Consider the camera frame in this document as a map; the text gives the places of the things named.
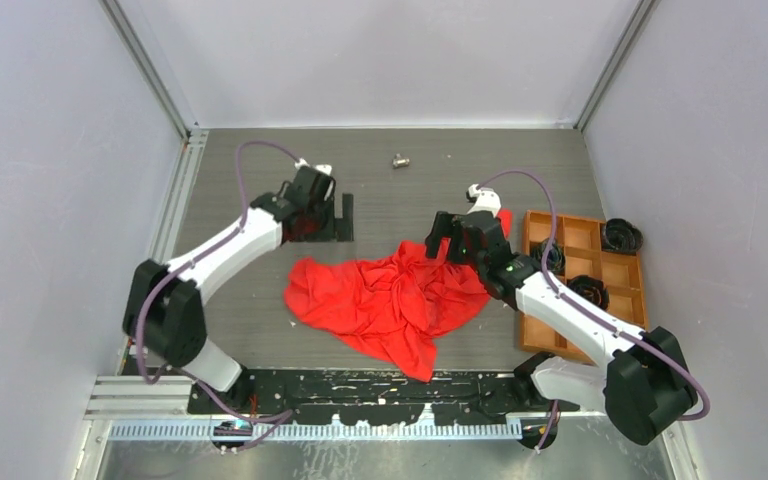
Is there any silver metal pipe fitting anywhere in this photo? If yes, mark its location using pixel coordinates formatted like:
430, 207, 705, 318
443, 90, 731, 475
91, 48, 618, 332
391, 154, 410, 169

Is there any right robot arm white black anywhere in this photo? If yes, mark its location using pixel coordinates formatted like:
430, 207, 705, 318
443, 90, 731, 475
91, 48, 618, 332
425, 211, 710, 445

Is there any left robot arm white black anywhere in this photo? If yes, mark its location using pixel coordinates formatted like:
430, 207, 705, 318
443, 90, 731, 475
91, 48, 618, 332
122, 164, 354, 413

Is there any red cloth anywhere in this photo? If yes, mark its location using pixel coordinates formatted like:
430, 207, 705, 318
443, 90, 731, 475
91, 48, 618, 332
283, 240, 491, 382

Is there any orange compartment tray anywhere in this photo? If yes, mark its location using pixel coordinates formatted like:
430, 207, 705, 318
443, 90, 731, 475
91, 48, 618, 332
515, 215, 650, 364

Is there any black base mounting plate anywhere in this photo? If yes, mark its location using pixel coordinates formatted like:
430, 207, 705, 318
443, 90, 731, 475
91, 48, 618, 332
222, 369, 551, 426

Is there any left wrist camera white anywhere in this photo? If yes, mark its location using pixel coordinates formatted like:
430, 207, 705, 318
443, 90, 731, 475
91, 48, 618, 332
294, 158, 333, 176

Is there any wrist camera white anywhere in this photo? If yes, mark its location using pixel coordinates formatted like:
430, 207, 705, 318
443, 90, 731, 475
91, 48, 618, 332
466, 184, 501, 217
294, 158, 333, 176

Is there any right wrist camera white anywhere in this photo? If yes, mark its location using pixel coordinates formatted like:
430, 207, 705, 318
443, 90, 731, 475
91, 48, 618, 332
466, 184, 501, 217

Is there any black coiled strap upper compartment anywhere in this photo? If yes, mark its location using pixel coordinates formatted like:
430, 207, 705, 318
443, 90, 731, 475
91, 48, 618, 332
530, 241, 566, 277

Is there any black coiled strap compartment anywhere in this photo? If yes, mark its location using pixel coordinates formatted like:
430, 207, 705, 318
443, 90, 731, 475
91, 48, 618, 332
530, 241, 566, 277
567, 275, 611, 311

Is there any black coiled strap middle compartment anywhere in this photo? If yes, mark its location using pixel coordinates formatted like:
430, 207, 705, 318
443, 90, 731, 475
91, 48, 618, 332
567, 275, 611, 311

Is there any black coiled strap outside tray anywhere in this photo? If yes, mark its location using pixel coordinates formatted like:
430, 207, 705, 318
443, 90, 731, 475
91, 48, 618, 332
600, 217, 644, 256

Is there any slotted cable duct grey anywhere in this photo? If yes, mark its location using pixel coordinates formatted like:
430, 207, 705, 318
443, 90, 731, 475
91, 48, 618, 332
109, 419, 522, 441

